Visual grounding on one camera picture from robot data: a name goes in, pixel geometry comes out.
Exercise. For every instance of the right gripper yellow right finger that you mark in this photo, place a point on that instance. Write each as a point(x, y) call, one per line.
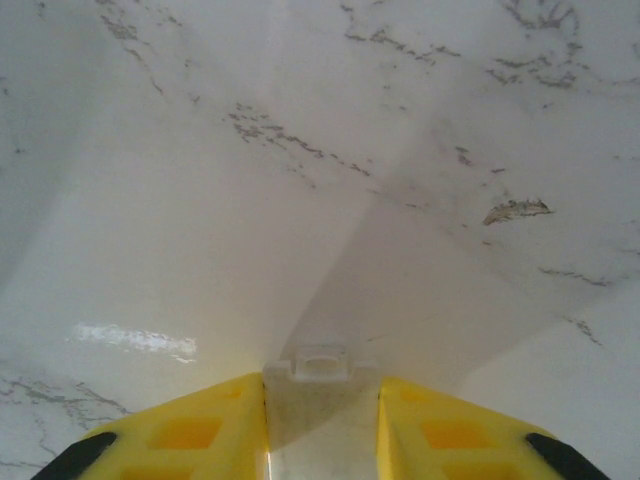
point(450, 430)

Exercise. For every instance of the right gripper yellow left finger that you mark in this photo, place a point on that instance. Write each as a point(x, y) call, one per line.
point(200, 430)

